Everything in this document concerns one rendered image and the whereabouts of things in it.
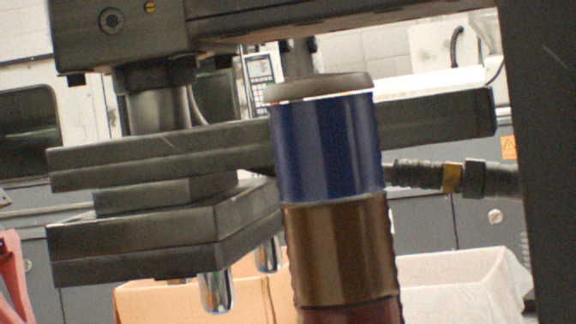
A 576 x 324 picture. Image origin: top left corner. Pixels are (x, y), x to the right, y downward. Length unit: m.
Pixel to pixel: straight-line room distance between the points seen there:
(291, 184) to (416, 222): 4.82
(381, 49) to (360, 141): 6.75
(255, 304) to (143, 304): 0.34
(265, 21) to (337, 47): 6.66
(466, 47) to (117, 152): 5.10
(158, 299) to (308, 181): 2.70
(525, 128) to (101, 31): 0.24
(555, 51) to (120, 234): 0.25
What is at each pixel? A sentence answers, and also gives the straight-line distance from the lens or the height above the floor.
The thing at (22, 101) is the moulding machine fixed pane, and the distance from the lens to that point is 5.90.
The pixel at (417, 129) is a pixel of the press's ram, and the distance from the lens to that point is 0.57.
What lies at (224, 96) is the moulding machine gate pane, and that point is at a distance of 5.34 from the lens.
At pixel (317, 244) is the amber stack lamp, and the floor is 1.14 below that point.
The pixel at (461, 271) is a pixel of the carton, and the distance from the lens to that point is 3.39.
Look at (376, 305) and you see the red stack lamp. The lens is 0.35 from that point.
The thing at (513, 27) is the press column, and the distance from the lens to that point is 0.54.
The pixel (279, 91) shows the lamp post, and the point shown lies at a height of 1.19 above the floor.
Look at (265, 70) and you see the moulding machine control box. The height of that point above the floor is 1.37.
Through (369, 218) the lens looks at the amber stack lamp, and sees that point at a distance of 0.35.
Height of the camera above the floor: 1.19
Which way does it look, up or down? 3 degrees down
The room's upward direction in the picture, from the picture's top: 8 degrees counter-clockwise
